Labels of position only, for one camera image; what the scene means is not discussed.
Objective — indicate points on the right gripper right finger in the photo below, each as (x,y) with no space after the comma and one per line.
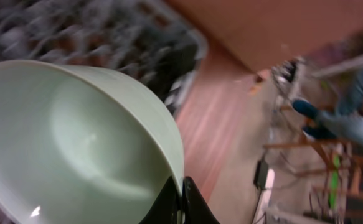
(194,205)

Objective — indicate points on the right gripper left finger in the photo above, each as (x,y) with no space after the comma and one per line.
(165,207)

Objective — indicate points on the green bowl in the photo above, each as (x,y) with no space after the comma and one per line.
(82,144)

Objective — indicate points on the grey dishwasher rack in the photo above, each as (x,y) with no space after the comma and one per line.
(146,40)

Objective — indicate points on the cluttered background furniture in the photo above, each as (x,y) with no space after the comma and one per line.
(342,171)

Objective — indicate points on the person in background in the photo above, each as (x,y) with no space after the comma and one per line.
(345,122)

